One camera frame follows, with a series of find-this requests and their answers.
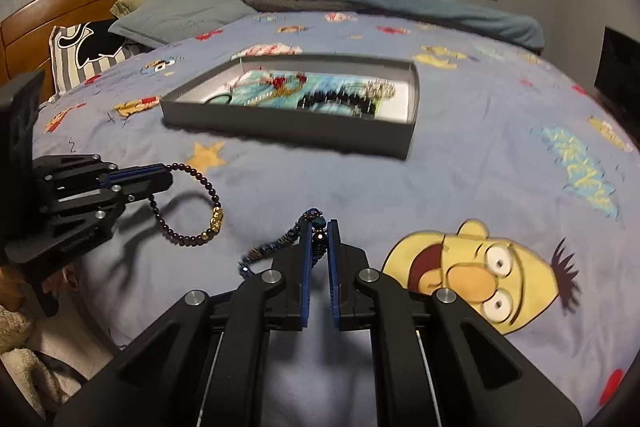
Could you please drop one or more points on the beige fluffy cloth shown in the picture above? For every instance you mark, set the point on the beige fluffy cloth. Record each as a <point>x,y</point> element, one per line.
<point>25,367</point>

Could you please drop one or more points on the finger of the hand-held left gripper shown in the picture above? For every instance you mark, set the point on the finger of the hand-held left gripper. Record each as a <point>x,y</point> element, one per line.
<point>135,170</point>
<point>150,184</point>

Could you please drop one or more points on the striped black white pillow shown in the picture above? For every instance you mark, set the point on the striped black white pillow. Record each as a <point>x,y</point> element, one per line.
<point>80,52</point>

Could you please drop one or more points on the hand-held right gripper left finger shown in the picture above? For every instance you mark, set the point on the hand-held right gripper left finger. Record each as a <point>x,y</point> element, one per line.
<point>305,282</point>

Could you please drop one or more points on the pearl hairpin gold crown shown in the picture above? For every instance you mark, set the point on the pearl hairpin gold crown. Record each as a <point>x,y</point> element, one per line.
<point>280,82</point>

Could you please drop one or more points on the yellowish pillow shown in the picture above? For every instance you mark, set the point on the yellowish pillow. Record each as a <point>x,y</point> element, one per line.
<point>127,4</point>

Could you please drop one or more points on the blue blanket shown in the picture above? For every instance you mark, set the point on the blue blanket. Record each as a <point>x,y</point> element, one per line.
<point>400,4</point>

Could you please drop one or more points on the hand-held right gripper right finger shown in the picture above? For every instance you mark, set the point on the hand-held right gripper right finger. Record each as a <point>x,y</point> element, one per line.
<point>335,277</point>

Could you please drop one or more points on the grey-blue pillow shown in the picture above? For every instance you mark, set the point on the grey-blue pillow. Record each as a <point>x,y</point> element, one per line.
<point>180,14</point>

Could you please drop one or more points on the teal printed paper sheet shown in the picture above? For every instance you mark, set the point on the teal printed paper sheet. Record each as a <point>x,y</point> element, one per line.
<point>330,87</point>

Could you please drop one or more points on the grey cardboard box tray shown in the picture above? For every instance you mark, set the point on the grey cardboard box tray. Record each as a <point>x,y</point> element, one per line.
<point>300,134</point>

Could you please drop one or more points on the blue cartoon printed bedsheet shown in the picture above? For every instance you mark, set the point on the blue cartoon printed bedsheet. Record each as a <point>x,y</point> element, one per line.
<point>450,187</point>

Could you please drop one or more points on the black flat screen monitor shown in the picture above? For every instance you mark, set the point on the black flat screen monitor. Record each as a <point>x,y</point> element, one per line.
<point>620,72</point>

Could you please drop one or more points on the grey blanket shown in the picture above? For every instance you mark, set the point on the grey blanket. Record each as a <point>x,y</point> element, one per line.
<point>270,2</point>

